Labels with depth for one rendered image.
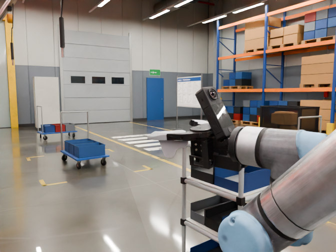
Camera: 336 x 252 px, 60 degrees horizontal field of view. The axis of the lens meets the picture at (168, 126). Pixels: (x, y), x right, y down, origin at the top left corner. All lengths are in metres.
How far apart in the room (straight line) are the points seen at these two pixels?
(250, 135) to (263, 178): 1.30
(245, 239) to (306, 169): 0.12
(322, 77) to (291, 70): 2.34
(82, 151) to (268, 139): 4.85
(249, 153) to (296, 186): 0.18
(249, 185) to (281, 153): 1.23
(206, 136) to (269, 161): 0.14
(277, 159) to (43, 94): 10.90
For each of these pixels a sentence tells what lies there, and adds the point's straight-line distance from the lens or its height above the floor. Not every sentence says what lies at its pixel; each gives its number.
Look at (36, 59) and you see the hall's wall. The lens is 12.96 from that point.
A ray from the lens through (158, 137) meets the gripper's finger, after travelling 0.63.
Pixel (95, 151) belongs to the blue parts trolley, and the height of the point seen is 0.29.
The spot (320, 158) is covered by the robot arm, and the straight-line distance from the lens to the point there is 0.37.
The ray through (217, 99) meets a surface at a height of 1.30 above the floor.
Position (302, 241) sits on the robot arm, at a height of 1.07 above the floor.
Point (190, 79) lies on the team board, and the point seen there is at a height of 1.77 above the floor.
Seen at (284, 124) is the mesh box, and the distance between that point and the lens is 8.21.
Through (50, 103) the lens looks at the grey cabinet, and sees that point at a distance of 11.31.
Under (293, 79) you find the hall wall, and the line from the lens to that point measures 12.75.
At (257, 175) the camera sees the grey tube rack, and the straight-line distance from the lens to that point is 1.79.
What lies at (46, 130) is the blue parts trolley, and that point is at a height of 0.28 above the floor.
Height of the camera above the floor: 1.32
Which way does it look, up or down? 6 degrees down
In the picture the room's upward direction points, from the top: straight up
